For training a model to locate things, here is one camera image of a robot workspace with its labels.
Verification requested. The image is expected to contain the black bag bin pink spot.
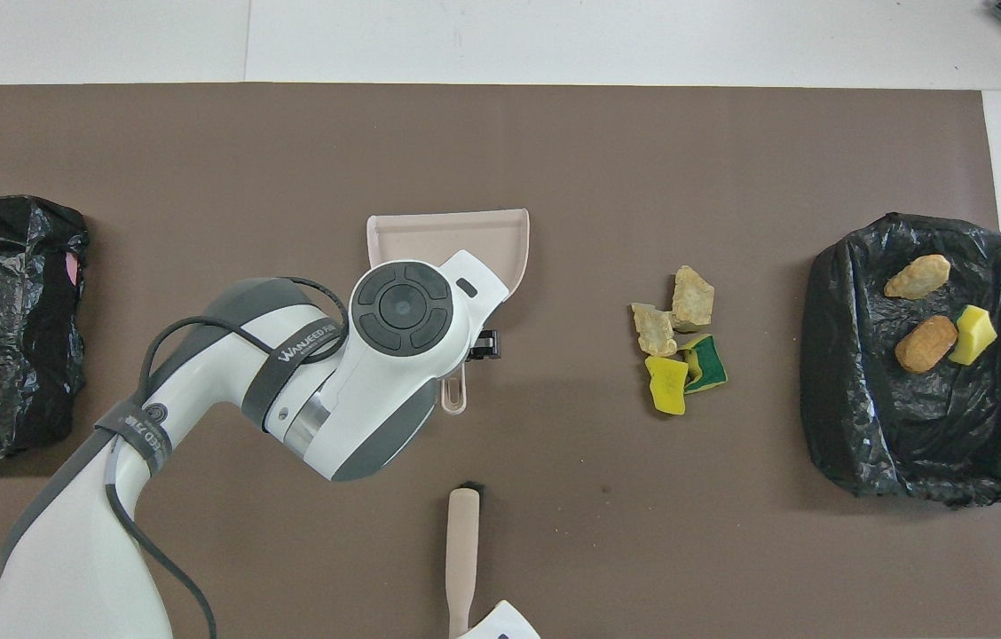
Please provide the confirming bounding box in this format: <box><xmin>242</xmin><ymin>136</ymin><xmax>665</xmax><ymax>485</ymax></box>
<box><xmin>0</xmin><ymin>195</ymin><xmax>91</xmax><ymax>462</ymax></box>

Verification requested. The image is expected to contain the small yellow sponge piece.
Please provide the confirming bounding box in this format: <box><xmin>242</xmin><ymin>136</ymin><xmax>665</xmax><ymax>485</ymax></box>
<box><xmin>948</xmin><ymin>304</ymin><xmax>998</xmax><ymax>367</ymax></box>

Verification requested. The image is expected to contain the pale yellow foam chunk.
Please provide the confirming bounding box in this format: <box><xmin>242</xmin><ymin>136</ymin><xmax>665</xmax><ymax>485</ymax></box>
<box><xmin>631</xmin><ymin>303</ymin><xmax>680</xmax><ymax>358</ymax></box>
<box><xmin>671</xmin><ymin>265</ymin><xmax>716</xmax><ymax>334</ymax></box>
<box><xmin>884</xmin><ymin>254</ymin><xmax>952</xmax><ymax>300</ymax></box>

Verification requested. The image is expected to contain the brown foam chunk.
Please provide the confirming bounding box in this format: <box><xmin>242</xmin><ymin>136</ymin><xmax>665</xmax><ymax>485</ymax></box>
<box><xmin>895</xmin><ymin>315</ymin><xmax>960</xmax><ymax>374</ymax></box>

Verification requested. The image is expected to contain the beige plastic dustpan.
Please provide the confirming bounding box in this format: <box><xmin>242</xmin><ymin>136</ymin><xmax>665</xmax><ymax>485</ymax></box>
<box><xmin>366</xmin><ymin>209</ymin><xmax>531</xmax><ymax>416</ymax></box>

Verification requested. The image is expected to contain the yellow and green sponge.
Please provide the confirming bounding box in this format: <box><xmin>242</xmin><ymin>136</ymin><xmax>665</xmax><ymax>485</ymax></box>
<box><xmin>678</xmin><ymin>334</ymin><xmax>729</xmax><ymax>394</ymax></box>

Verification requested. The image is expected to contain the brown table mat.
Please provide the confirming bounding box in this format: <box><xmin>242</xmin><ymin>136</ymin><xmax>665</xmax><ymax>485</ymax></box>
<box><xmin>0</xmin><ymin>83</ymin><xmax>1001</xmax><ymax>639</ymax></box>

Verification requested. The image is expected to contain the beige hand brush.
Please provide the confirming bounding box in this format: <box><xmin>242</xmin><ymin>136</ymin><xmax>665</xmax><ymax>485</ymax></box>
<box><xmin>445</xmin><ymin>482</ymin><xmax>485</xmax><ymax>638</ymax></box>

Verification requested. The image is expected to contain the black bag lined bin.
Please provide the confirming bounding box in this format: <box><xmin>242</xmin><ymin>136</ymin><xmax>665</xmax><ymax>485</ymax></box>
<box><xmin>800</xmin><ymin>211</ymin><xmax>1001</xmax><ymax>509</ymax></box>

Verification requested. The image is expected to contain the left arm gripper cable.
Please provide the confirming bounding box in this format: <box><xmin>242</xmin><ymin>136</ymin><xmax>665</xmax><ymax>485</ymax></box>
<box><xmin>104</xmin><ymin>275</ymin><xmax>351</xmax><ymax>639</ymax></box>

